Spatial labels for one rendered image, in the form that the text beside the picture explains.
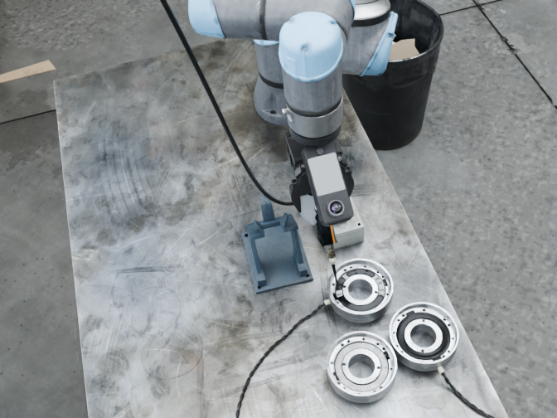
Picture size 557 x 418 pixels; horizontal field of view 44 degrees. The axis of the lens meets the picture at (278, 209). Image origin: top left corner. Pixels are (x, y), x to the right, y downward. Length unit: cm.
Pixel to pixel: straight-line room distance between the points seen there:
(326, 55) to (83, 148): 76
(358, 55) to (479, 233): 110
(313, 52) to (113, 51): 223
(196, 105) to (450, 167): 116
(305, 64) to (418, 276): 49
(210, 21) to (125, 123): 57
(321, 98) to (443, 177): 153
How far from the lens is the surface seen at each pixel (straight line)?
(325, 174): 94
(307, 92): 86
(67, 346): 217
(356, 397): 104
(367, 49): 127
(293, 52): 83
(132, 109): 151
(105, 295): 123
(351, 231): 118
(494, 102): 265
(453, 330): 111
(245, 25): 94
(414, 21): 239
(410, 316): 111
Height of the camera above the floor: 180
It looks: 52 degrees down
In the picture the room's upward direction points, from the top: 8 degrees counter-clockwise
